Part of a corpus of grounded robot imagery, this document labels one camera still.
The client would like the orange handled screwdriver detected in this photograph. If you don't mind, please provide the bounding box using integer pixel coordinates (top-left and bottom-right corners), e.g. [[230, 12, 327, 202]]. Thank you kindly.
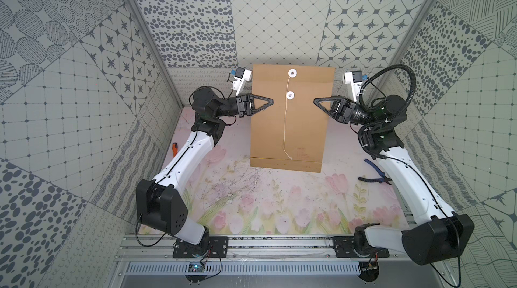
[[172, 143, 179, 157]]

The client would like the floral table mat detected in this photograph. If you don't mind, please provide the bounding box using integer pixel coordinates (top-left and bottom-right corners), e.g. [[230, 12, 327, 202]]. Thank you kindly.
[[182, 118, 409, 235]]

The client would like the aluminium mounting rail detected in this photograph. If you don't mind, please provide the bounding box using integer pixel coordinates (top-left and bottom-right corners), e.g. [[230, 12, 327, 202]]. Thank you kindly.
[[114, 233, 448, 263]]

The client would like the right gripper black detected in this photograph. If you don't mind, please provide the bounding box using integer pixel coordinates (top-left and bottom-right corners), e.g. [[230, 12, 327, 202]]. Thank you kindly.
[[313, 95, 380, 130]]

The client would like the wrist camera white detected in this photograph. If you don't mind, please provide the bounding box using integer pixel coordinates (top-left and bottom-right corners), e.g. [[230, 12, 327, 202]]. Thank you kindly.
[[230, 67, 253, 96], [343, 71, 367, 102]]

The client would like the black corrugated cable conduit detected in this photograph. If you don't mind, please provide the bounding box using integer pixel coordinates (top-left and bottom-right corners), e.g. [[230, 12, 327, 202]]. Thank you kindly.
[[358, 64, 417, 113]]

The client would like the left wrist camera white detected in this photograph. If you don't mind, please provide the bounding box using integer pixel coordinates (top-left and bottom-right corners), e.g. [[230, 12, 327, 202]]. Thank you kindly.
[[230, 67, 253, 96]]

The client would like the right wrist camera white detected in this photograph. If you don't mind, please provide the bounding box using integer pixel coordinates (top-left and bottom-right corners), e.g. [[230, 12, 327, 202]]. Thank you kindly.
[[343, 71, 367, 102]]

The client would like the brown kraft file bag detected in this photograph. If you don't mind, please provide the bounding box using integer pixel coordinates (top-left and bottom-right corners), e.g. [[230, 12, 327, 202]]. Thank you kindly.
[[250, 64, 335, 173]]

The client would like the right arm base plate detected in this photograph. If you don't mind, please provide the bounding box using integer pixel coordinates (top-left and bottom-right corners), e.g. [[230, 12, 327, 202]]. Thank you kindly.
[[328, 235, 390, 258]]

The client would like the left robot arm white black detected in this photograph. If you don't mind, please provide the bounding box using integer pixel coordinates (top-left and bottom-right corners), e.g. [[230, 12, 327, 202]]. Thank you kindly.
[[136, 86, 274, 252]]

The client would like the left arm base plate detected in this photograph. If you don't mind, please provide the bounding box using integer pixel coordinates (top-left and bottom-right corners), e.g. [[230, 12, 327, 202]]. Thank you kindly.
[[173, 235, 229, 258]]

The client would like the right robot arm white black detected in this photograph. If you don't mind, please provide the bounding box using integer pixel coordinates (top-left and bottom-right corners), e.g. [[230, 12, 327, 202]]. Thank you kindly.
[[314, 95, 475, 265]]

